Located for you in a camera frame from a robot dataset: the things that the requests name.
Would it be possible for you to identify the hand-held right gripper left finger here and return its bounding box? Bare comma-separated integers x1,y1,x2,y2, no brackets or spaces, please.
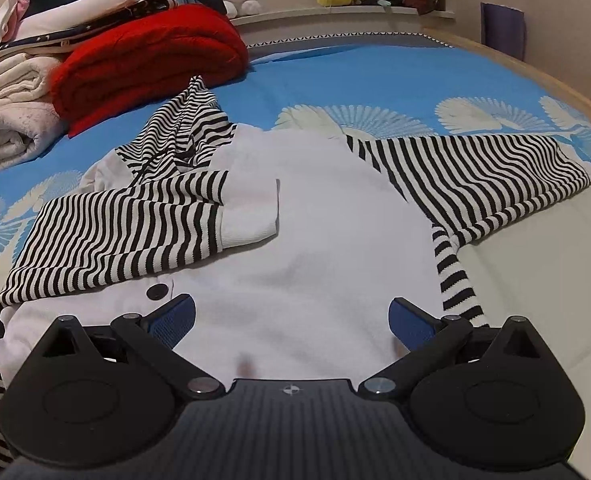
18,294,226,402

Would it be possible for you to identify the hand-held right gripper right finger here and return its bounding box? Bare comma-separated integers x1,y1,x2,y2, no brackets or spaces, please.
358,297,559,402

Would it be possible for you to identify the black white striped hoodie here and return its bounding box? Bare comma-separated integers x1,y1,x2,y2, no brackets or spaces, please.
0,75,591,466

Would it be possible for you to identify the white folded blanket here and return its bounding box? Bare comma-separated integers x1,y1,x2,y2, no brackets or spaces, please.
0,55,71,183

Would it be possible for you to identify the red folded blanket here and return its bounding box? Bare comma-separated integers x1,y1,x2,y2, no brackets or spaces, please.
50,4,250,138

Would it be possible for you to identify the grey mattress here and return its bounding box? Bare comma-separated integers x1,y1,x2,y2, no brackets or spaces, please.
248,29,456,59

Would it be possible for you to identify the dark star-print folded cloth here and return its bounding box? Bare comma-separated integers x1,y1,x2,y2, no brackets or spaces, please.
0,0,176,55

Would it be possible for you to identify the white window sill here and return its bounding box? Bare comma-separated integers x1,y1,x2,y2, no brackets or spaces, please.
230,2,456,36

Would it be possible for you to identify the white pink folded cloth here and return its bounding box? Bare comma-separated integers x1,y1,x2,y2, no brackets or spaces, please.
0,0,176,61

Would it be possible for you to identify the wooden bed side rail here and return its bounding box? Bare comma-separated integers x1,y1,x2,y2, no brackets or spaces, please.
423,27,591,128

